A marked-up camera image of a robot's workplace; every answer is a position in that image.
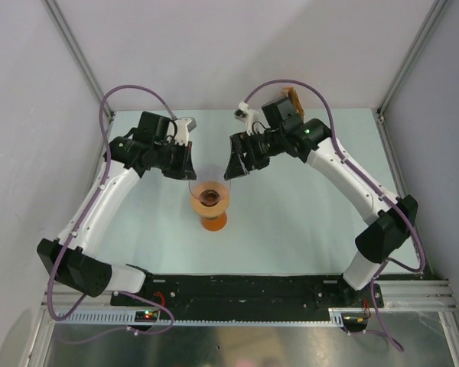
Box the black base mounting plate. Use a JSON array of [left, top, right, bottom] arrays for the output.
[[109, 273, 386, 322]]

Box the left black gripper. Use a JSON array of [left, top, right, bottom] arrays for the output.
[[153, 138, 196, 180]]

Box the aluminium front rail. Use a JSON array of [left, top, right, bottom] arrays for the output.
[[53, 280, 458, 312]]

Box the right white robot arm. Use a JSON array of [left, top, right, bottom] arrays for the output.
[[224, 96, 418, 307]]

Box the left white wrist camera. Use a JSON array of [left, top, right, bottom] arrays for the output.
[[166, 117, 197, 145]]

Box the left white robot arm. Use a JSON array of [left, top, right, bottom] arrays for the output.
[[37, 112, 197, 305]]

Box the left aluminium frame post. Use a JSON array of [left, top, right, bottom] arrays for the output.
[[41, 0, 104, 103]]

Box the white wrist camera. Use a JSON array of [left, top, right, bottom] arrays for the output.
[[233, 101, 259, 131], [166, 117, 197, 145]]

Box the grey slotted cable duct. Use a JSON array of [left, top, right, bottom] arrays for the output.
[[53, 308, 372, 328]]

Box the glass flask with orange liquid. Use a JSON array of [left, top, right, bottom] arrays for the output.
[[200, 213, 227, 232]]

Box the orange coffee filter package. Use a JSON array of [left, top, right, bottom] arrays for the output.
[[281, 86, 304, 119]]

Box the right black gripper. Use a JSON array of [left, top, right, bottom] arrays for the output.
[[225, 128, 285, 180]]

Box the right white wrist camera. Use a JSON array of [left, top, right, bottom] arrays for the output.
[[233, 101, 259, 131]]

